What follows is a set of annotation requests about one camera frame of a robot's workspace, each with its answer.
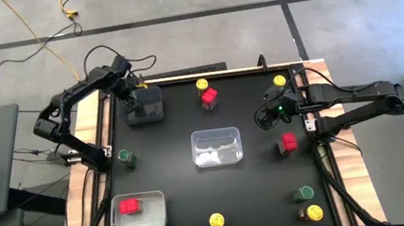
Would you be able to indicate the black ribbed strip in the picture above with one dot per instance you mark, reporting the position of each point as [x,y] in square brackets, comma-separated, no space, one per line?
[185,71]

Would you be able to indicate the white plastic bin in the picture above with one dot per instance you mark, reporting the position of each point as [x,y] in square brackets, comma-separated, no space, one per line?
[153,219]

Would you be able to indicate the clear plastic bin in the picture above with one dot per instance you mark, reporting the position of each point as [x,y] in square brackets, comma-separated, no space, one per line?
[217,153]

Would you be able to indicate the silver metal bracket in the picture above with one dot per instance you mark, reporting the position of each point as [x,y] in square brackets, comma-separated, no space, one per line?
[311,125]
[72,156]

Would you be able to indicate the black clamp bracket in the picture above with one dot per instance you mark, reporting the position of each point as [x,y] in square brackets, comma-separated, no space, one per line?
[262,63]

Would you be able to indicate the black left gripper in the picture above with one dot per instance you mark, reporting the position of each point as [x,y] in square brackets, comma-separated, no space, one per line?
[125,85]

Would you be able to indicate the yellow-lidded dark spice jar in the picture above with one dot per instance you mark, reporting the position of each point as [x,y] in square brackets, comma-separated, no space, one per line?
[314,213]
[279,80]
[217,221]
[202,84]

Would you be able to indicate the black metal table frame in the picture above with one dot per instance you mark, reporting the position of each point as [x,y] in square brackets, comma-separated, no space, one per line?
[324,175]

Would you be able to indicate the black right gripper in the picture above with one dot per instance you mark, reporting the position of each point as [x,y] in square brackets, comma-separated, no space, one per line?
[281,99]

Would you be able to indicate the green glass spice jar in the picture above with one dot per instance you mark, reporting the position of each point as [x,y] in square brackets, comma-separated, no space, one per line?
[306,193]
[125,155]
[135,97]

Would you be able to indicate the red-lidded smoked paprika tin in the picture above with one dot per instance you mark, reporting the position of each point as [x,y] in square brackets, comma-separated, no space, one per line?
[209,96]
[129,206]
[289,141]

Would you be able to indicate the dark translucent plastic bin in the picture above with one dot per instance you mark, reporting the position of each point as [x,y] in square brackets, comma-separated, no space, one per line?
[151,111]

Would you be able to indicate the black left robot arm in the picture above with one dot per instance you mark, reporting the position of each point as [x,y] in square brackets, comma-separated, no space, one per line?
[68,94]

